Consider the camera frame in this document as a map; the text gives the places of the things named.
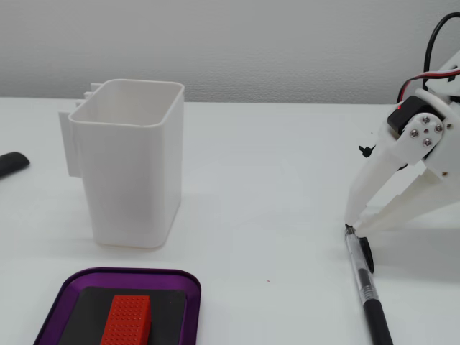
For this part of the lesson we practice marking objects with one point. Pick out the black rounded object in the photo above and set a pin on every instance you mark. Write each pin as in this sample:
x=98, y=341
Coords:
x=12, y=161

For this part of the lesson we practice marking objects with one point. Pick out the clear black ballpoint pen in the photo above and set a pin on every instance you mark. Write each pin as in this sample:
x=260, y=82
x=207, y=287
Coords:
x=363, y=280

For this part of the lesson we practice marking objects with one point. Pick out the black foam pad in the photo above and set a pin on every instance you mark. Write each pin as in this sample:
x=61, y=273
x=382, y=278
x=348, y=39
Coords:
x=90, y=312

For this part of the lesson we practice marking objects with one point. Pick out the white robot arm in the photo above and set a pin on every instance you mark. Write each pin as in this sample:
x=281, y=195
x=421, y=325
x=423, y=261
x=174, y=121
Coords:
x=447, y=72

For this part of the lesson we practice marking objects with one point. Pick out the purple metal tray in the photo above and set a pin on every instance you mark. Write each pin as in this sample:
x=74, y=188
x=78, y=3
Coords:
x=194, y=305

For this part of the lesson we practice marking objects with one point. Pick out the red studded block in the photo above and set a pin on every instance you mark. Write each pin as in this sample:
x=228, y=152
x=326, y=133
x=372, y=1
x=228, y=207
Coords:
x=125, y=320

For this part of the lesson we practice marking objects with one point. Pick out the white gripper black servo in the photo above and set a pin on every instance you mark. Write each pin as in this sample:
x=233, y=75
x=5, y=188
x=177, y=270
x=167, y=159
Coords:
x=425, y=131

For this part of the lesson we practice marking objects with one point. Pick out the white plastic container box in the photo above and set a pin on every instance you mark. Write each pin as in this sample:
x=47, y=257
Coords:
x=125, y=179

